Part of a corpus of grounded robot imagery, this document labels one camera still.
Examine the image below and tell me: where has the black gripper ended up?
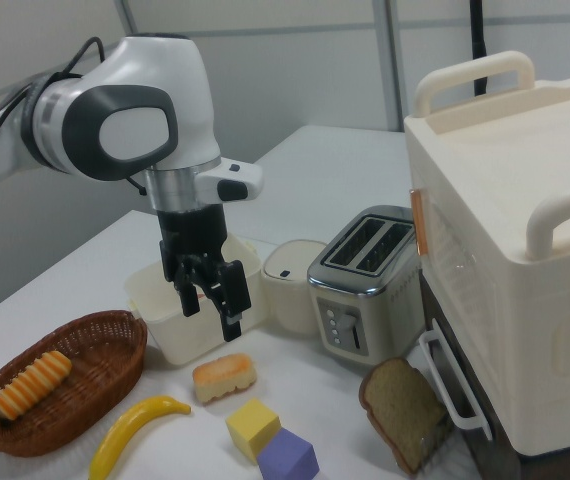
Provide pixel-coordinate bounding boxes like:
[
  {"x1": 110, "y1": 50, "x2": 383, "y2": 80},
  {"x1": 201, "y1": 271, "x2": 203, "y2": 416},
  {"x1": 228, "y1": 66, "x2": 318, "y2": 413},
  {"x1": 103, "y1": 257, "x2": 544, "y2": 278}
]
[{"x1": 156, "y1": 204, "x2": 253, "y2": 343}]

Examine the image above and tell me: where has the cream open plastic container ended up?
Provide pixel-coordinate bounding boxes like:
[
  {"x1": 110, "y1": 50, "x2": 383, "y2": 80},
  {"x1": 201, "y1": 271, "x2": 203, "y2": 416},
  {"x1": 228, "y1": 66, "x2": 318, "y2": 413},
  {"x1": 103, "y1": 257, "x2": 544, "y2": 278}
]
[{"x1": 124, "y1": 234, "x2": 269, "y2": 366}]

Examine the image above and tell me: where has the small cream lidded bin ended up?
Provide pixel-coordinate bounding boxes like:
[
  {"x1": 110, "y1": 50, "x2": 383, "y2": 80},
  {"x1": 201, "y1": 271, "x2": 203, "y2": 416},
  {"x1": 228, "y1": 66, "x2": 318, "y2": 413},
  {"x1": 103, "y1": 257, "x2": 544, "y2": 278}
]
[{"x1": 260, "y1": 239, "x2": 327, "y2": 337}]

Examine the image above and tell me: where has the orange toy bread loaf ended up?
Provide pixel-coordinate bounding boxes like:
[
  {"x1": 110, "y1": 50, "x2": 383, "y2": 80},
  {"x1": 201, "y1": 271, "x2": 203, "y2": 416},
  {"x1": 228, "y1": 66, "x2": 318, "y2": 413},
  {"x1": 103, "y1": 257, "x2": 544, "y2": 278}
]
[{"x1": 192, "y1": 353, "x2": 258, "y2": 405}]

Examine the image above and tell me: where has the brown wicker basket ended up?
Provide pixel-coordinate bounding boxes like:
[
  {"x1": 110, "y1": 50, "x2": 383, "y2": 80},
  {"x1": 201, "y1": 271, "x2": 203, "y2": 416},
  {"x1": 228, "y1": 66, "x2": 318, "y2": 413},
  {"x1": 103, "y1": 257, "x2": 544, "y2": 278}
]
[{"x1": 0, "y1": 309, "x2": 150, "y2": 457}]

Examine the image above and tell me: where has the yellow foam cube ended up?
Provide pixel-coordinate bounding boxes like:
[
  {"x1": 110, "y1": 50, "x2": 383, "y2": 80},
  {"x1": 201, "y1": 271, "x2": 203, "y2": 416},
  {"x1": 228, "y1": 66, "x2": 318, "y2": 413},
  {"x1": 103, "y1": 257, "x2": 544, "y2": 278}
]
[{"x1": 225, "y1": 397, "x2": 282, "y2": 465}]

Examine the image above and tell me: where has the silver two-slot toaster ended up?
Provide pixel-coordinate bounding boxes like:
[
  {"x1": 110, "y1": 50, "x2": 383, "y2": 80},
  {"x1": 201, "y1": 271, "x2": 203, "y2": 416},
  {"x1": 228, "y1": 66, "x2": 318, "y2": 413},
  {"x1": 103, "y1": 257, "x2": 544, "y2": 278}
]
[{"x1": 306, "y1": 204, "x2": 426, "y2": 366}]

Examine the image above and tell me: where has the yellow toy banana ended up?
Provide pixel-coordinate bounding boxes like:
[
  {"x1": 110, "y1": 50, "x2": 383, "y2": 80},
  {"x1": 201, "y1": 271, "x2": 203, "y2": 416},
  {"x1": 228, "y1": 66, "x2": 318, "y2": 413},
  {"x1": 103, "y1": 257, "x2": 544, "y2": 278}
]
[{"x1": 88, "y1": 394, "x2": 192, "y2": 480}]

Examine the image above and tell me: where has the purple foam cube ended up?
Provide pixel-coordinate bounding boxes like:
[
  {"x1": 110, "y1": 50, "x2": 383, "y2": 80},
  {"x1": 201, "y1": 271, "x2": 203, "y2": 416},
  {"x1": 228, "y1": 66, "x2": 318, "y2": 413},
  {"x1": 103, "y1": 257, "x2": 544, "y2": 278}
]
[{"x1": 256, "y1": 428, "x2": 321, "y2": 480}]

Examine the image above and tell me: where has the striped orange toy bread roll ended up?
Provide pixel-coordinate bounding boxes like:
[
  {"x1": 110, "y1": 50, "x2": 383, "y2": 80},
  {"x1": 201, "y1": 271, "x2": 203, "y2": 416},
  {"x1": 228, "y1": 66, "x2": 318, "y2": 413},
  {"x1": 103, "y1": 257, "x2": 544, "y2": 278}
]
[{"x1": 0, "y1": 349, "x2": 74, "y2": 420}]

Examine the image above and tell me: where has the brown bread slice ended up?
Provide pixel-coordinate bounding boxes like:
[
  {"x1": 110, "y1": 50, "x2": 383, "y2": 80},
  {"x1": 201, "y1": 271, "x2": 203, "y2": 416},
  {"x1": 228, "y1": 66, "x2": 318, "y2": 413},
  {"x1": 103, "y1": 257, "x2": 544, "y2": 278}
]
[{"x1": 359, "y1": 357, "x2": 454, "y2": 475}]

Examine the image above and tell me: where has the large cream toy kitchen cabinet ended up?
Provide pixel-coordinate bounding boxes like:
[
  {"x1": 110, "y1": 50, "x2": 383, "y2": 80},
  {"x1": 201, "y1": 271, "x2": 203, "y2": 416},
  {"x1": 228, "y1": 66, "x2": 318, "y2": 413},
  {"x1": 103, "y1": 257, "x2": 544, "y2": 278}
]
[{"x1": 403, "y1": 49, "x2": 570, "y2": 480}]

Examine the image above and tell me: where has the black pole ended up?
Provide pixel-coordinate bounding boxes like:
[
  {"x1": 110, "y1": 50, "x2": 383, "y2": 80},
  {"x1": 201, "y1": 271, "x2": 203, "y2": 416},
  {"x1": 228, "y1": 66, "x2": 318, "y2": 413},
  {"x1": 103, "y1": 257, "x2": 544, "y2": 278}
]
[{"x1": 467, "y1": 0, "x2": 490, "y2": 96}]

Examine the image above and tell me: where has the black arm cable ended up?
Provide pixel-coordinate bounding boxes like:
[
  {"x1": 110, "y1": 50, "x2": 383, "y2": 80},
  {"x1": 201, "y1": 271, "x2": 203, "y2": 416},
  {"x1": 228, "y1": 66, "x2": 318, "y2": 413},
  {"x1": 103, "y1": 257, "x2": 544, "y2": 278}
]
[{"x1": 0, "y1": 37, "x2": 149, "y2": 199}]

